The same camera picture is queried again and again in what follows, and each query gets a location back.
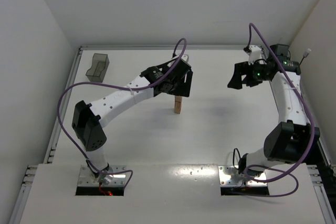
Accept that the long wood block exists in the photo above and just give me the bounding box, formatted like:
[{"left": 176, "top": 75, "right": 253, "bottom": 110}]
[{"left": 174, "top": 100, "right": 182, "bottom": 108}]

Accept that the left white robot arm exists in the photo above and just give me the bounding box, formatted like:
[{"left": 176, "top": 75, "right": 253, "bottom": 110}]
[{"left": 72, "top": 55, "right": 193, "bottom": 179}]

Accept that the black wall cable with plug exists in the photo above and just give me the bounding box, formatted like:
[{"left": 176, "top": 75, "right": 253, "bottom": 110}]
[{"left": 299, "top": 48, "right": 312, "bottom": 65}]

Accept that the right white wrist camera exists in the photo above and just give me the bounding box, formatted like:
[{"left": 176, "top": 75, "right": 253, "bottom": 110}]
[{"left": 243, "top": 45, "right": 262, "bottom": 65}]

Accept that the wood cube red letter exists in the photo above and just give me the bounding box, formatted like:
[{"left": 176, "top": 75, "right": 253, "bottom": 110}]
[{"left": 174, "top": 107, "right": 182, "bottom": 114}]

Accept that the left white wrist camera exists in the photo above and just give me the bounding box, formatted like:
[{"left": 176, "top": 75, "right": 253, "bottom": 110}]
[{"left": 182, "top": 55, "right": 189, "bottom": 62}]

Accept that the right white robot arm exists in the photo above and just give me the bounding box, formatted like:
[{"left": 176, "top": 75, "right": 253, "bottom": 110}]
[{"left": 227, "top": 44, "right": 320, "bottom": 177}]

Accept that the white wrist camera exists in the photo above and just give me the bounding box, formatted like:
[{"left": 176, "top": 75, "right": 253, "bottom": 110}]
[
  {"left": 243, "top": 45, "right": 262, "bottom": 65},
  {"left": 182, "top": 55, "right": 189, "bottom": 62}
]

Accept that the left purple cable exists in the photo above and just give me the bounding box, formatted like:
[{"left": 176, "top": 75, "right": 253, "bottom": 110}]
[{"left": 57, "top": 37, "right": 187, "bottom": 183}]

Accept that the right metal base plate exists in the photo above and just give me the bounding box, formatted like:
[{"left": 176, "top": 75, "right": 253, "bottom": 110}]
[{"left": 218, "top": 165, "right": 267, "bottom": 189}]

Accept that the plain wood cube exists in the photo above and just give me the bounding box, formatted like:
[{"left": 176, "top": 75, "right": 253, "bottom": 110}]
[{"left": 175, "top": 96, "right": 182, "bottom": 102}]

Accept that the grey plastic tray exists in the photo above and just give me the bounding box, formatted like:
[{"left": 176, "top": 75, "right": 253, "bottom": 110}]
[{"left": 86, "top": 53, "right": 110, "bottom": 83}]

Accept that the aluminium table frame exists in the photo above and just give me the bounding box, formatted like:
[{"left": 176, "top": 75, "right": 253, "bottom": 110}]
[{"left": 10, "top": 45, "right": 336, "bottom": 224}]

